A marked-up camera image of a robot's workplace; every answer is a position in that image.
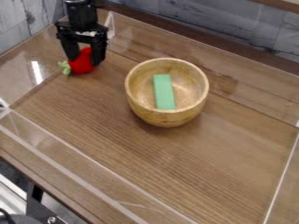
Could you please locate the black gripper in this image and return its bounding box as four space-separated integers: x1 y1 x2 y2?
54 0 108 67

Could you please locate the red plush fruit green stem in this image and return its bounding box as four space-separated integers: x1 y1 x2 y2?
58 47 94 76

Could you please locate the green rectangular block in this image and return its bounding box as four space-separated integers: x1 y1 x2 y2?
153 74 176 110

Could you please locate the light wooden bowl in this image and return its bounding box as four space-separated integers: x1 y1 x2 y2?
125 58 209 128

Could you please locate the clear acrylic table barrier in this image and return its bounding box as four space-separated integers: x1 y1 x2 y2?
0 99 297 224

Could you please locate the clear acrylic corner bracket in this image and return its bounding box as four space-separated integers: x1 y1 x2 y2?
104 12 116 39

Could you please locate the black metal table frame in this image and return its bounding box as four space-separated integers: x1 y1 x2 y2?
25 182 80 224

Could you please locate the black cable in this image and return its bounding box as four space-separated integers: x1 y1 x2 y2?
0 206 14 224

